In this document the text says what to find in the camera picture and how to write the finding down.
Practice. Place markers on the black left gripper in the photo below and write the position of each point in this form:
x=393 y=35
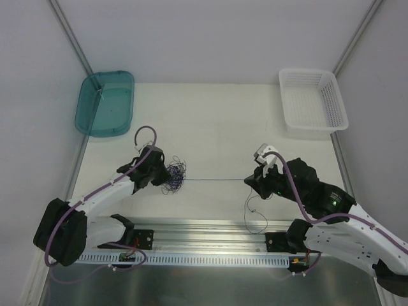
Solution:
x=160 y=175

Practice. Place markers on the left aluminium frame post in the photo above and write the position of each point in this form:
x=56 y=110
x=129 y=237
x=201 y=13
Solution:
x=66 y=27

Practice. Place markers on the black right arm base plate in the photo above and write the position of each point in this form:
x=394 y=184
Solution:
x=276 y=242

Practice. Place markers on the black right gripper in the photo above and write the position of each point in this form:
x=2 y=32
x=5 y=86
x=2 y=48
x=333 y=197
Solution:
x=263 y=183

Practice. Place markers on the aluminium mounting rail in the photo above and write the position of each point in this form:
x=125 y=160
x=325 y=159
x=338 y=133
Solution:
x=184 y=236

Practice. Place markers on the teal plastic bin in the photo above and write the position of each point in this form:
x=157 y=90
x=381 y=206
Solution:
x=105 y=104

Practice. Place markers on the white slotted cable duct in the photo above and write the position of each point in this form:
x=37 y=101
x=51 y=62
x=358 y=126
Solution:
x=173 y=259

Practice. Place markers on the right aluminium frame post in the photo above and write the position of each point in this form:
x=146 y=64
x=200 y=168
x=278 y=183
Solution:
x=367 y=19

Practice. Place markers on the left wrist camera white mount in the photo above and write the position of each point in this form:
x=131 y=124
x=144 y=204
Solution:
x=140 y=147

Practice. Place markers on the aluminium frame post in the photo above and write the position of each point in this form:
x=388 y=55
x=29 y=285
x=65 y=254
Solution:
x=367 y=19
x=66 y=27

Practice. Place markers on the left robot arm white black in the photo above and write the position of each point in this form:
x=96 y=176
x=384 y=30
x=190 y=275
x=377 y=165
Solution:
x=68 y=228

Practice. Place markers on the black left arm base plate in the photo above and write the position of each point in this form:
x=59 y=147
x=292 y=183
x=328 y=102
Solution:
x=142 y=239

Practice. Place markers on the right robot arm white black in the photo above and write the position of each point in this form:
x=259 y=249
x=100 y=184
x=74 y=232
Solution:
x=333 y=223

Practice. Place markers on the white perforated plastic basket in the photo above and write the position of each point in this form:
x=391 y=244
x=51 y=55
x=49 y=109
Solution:
x=312 y=103

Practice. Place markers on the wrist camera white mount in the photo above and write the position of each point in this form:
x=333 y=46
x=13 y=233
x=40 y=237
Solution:
x=266 y=156
x=140 y=147

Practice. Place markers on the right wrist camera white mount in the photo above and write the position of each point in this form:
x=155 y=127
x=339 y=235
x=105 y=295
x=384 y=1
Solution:
x=266 y=156

